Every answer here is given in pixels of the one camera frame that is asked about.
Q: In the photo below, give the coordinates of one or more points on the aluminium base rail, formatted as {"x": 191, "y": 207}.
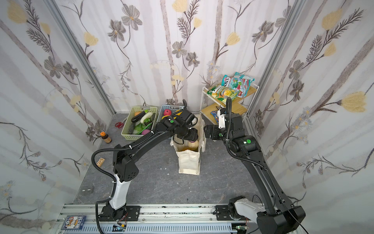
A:
{"x": 161, "y": 219}

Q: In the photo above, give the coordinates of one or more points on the white radish toy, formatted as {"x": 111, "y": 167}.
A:
{"x": 147, "y": 117}

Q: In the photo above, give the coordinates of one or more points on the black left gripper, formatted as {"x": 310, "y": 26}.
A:
{"x": 189, "y": 133}

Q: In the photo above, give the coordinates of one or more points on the red handled scissors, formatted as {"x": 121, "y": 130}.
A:
{"x": 120, "y": 124}

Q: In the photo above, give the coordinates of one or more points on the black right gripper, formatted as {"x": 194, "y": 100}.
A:
{"x": 210, "y": 131}

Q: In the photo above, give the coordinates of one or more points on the dark eggplant toy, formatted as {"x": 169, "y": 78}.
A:
{"x": 138, "y": 117}

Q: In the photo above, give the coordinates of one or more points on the small wooden block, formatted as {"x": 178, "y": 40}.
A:
{"x": 100, "y": 162}

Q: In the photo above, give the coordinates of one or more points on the teal pink snack bag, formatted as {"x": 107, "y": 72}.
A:
{"x": 240, "y": 83}

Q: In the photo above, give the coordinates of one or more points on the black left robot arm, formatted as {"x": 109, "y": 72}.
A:
{"x": 126, "y": 157}

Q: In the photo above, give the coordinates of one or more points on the blue candy bag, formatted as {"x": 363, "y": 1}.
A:
{"x": 215, "y": 116}

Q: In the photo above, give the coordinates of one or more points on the purple onion toy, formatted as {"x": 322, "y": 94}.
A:
{"x": 146, "y": 131}

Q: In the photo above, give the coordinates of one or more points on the cream white round vegetable toy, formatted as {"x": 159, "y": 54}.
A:
{"x": 193, "y": 145}

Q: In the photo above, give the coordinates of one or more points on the green white snack bag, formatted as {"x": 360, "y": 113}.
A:
{"x": 225, "y": 81}

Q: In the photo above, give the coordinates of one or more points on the brown glass bottle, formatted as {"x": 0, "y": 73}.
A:
{"x": 105, "y": 137}

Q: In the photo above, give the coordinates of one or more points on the blue card box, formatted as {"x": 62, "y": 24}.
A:
{"x": 73, "y": 222}

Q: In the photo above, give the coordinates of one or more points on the green yellow snack bag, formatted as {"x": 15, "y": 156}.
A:
{"x": 221, "y": 93}

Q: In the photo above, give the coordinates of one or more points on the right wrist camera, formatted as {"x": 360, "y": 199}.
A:
{"x": 226, "y": 117}

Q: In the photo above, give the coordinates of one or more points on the blue plastic basket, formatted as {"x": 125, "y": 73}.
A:
{"x": 173, "y": 108}

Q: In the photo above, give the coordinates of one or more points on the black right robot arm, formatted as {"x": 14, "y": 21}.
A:
{"x": 278, "y": 214}

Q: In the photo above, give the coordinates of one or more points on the green chili pepper toy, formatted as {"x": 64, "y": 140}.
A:
{"x": 141, "y": 127}

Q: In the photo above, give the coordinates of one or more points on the cream canvas tote bag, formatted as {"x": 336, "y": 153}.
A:
{"x": 190, "y": 161}

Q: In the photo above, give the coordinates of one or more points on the grey floor outlet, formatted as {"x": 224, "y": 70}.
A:
{"x": 87, "y": 190}

